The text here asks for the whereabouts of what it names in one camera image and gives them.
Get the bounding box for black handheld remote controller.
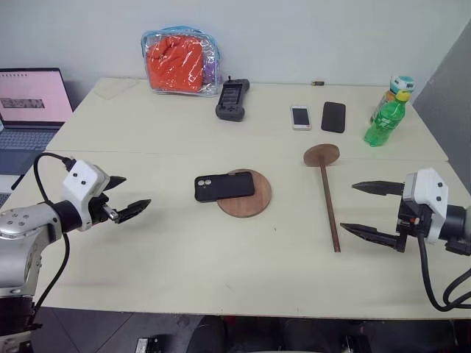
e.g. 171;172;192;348
215;75;252;123

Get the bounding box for plain black smartphone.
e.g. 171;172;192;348
320;101;347;133

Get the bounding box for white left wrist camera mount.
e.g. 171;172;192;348
60;160;111;232

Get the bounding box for orange folded cloth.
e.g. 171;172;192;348
146;35;205;93

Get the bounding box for clear plastic zipper bag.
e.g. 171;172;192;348
140;26;224;99

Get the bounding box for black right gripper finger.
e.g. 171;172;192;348
351;179;405;197
339;221;408;254

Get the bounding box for green plastic soda bottle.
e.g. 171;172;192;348
364;89;411;149

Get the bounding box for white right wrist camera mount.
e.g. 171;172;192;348
400;168;450;245

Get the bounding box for clear plastic sheet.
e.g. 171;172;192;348
96;78;142;101

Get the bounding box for round wooden coaster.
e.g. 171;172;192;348
216;168;273;219

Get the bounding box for grey open laptop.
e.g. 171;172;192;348
0;67;75;174

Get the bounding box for purple cloth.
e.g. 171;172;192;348
202;60;216;86

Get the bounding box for white smartphone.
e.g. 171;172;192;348
290;104;314;132

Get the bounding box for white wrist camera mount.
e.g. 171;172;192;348
60;160;111;232
400;168;450;245

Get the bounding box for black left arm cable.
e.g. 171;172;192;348
33;151;76;310

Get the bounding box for wooden long-handled spoon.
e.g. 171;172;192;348
302;143;342;254

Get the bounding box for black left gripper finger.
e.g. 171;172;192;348
113;199;153;224
104;175;128;193

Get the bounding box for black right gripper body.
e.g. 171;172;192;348
396;198;425;238

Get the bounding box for bottle with teal cap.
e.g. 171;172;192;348
369;74;417;124

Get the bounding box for black phone with dual camera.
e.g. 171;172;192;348
194;171;256;204

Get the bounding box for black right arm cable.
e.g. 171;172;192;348
417;235;471;314

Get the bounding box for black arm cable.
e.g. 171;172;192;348
417;235;471;314
33;151;76;310

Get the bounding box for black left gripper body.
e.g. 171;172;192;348
87;194;121;226

